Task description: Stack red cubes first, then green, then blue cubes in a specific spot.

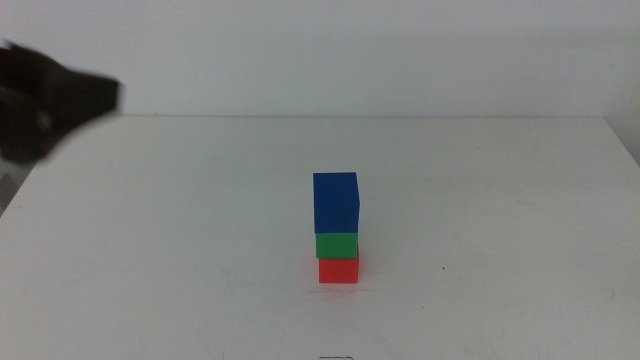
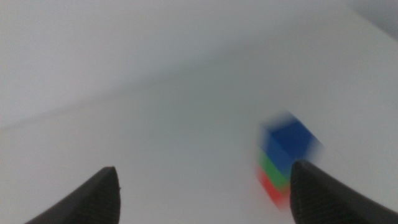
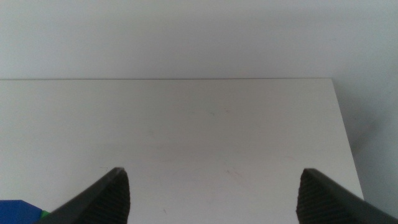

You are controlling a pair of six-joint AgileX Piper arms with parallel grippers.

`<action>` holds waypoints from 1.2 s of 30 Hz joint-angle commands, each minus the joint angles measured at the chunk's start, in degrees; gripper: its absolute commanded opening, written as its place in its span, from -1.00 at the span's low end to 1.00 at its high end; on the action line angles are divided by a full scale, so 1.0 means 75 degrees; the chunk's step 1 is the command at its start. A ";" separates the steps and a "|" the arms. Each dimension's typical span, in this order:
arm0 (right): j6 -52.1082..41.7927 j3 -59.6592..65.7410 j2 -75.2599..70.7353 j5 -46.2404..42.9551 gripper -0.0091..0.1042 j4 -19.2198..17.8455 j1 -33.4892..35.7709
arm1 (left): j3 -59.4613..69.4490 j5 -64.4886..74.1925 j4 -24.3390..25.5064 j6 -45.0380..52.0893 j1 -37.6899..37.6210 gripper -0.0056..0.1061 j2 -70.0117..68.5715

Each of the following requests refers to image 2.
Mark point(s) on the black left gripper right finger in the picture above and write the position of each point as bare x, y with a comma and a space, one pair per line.
317, 202

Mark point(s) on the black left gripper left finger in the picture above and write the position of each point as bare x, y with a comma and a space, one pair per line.
93, 202

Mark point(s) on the red cube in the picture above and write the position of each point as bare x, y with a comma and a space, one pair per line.
273, 193

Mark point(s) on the green cube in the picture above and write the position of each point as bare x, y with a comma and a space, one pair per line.
273, 172

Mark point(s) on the blue cube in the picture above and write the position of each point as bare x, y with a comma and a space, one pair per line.
289, 140

